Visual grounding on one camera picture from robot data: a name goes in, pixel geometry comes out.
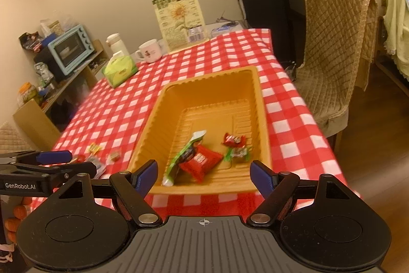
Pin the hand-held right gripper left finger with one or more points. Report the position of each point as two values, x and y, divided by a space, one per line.
148 174

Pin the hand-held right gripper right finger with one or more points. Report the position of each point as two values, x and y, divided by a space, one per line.
260 175

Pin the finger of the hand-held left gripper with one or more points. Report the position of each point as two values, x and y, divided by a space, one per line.
54 157
80 168

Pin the grey black snack packet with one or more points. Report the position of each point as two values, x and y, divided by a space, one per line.
97 164

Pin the yellow candy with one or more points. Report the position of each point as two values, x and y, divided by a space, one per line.
95 148

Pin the green candy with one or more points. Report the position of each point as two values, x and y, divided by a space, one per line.
236 154

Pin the clear brown candy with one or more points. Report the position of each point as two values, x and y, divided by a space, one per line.
115 156

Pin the white green snack pouch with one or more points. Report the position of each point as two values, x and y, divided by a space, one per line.
183 158

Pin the red twist candy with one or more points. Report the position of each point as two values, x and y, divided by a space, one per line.
233 140

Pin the red pillow snack packet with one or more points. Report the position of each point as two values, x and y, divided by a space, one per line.
201 161

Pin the orange plastic tray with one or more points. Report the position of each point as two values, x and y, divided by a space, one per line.
207 90

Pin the pile of oranges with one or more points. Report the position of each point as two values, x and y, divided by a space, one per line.
19 212

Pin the wooden shelf unit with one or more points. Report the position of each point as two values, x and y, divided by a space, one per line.
35 119

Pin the quilted cover dining chair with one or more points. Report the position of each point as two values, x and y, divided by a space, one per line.
332 52
12 138

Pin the jar with orange lid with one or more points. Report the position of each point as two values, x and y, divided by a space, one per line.
28 95

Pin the red white checkered tablecloth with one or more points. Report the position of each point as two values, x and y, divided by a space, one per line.
287 94

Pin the black appliance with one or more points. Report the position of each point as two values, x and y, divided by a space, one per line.
48 65

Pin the green tissue box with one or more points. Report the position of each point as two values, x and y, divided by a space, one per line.
119 70

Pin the light blue toaster oven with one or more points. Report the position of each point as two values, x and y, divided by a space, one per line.
68 49

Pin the dark red snack bag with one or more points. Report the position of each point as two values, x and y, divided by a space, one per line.
30 41

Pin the white printed mug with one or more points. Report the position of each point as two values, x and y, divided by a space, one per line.
150 50

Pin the clear bag of nuts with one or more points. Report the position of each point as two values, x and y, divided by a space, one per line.
52 27

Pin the white thermos bottle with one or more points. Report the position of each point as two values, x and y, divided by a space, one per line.
116 42

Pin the blue white packet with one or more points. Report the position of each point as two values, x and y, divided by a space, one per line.
223 27

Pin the sunflower seed bag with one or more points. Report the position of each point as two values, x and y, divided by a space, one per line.
179 20

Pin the sofa with cream cover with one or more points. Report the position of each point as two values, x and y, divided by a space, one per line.
396 36

